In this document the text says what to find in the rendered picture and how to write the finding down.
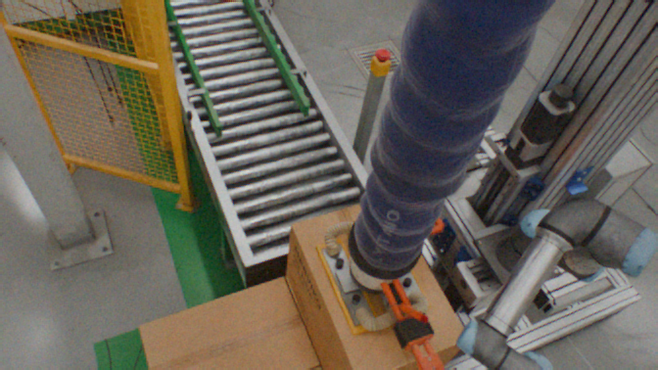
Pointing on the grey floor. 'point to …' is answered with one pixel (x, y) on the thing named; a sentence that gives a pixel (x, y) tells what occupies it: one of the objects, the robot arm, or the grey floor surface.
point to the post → (370, 106)
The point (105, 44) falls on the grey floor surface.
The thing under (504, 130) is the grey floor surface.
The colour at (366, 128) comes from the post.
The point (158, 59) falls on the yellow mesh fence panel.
